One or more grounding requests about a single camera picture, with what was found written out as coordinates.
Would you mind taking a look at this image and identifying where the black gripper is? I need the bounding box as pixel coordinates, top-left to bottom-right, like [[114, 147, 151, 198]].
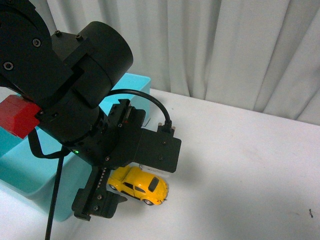
[[71, 99, 146, 221]]

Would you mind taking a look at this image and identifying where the yellow beetle toy car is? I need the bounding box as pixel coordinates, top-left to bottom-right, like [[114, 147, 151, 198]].
[[107, 165, 169, 206]]

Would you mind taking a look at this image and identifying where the black camera cable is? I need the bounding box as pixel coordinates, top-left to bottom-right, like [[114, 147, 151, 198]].
[[27, 89, 173, 240]]

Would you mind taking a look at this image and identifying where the turquoise plastic storage bin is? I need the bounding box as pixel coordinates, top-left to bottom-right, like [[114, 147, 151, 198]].
[[0, 73, 152, 222]]

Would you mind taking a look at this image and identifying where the white pleated curtain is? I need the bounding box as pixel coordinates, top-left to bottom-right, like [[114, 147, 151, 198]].
[[33, 0, 320, 125]]

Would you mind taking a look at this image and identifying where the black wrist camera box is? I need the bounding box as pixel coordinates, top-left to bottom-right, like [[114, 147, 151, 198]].
[[133, 125, 182, 173]]

